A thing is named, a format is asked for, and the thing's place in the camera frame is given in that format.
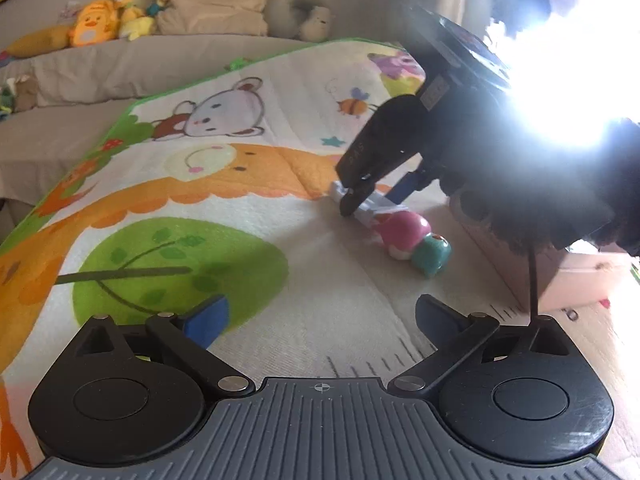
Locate grey sofa bed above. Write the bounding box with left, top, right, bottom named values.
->
left=0, top=34, right=321, bottom=212

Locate beige pillow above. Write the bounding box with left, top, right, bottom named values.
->
left=156, top=0, right=268, bottom=36

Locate yellow duck plush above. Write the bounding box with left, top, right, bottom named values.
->
left=6, top=0, right=119, bottom=58

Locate white USB battery charger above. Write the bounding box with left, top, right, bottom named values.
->
left=329, top=181, right=407, bottom=228

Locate grey neck pillow plush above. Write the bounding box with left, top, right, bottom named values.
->
left=264, top=0, right=333, bottom=44

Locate pink cardboard box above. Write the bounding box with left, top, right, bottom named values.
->
left=448, top=194, right=632, bottom=313

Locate colourful cartoon play mat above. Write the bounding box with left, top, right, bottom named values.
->
left=0, top=37, right=640, bottom=476

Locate pink green squishy figure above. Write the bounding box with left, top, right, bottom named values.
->
left=372, top=210, right=452, bottom=278

